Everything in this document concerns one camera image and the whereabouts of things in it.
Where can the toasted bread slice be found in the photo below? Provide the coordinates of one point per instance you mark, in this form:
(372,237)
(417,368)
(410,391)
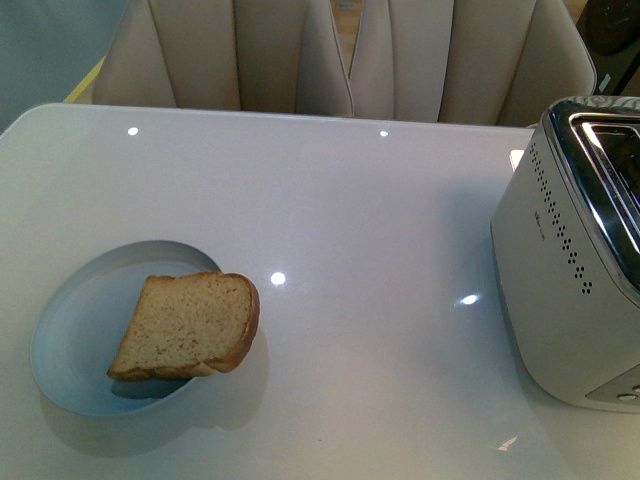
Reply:
(189,326)

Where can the beige chair left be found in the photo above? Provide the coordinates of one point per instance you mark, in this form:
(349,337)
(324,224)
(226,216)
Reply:
(258,56)

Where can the white chrome two-slot toaster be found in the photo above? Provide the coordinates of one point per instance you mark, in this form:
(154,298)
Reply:
(565,238)

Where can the beige chair right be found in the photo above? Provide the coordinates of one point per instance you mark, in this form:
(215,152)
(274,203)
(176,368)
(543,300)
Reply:
(467,62)

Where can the beige chair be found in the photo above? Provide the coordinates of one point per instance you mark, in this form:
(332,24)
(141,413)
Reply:
(258,56)
(467,62)

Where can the light blue round plate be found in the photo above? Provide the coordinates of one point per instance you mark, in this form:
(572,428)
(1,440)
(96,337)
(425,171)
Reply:
(79,330)

